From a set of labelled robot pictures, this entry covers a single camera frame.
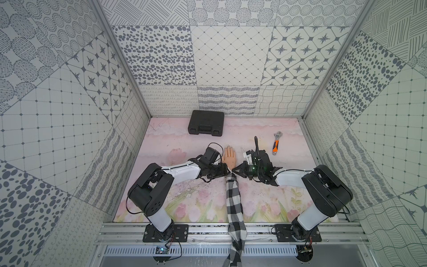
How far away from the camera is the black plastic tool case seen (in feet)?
3.59

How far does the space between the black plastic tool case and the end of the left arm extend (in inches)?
12.4

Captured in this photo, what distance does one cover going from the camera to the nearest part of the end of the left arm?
70 cm
